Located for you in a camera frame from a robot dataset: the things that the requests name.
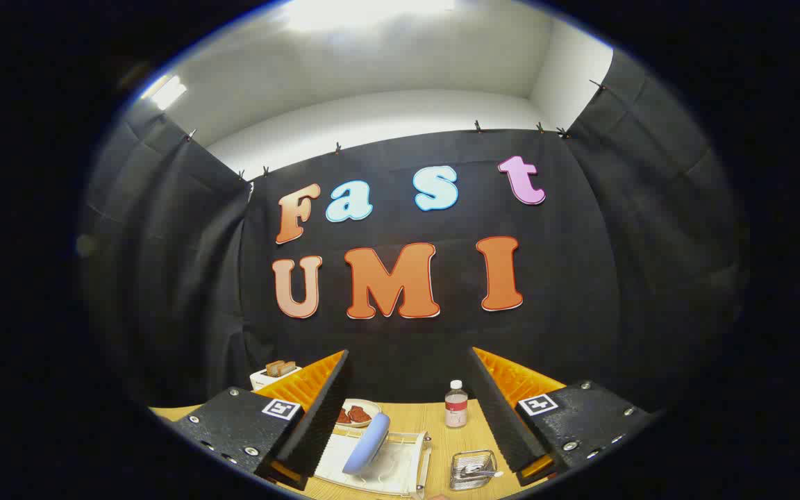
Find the beige oval plate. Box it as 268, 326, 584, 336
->
334, 399, 383, 428

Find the cream toaster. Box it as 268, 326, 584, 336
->
249, 367, 302, 391

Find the clear bottle with red label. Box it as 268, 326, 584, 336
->
444, 380, 469, 428

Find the metal wire basket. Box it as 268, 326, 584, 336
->
449, 449, 498, 491

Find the blue plate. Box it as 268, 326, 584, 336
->
342, 412, 392, 476

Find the black backdrop cloth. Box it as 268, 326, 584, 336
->
81, 49, 751, 417

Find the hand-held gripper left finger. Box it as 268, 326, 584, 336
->
171, 349, 353, 491

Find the ceiling light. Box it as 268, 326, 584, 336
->
142, 74, 188, 112

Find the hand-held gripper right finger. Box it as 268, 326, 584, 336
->
468, 346, 654, 487

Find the white wire dish rack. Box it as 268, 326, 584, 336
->
313, 425, 434, 498

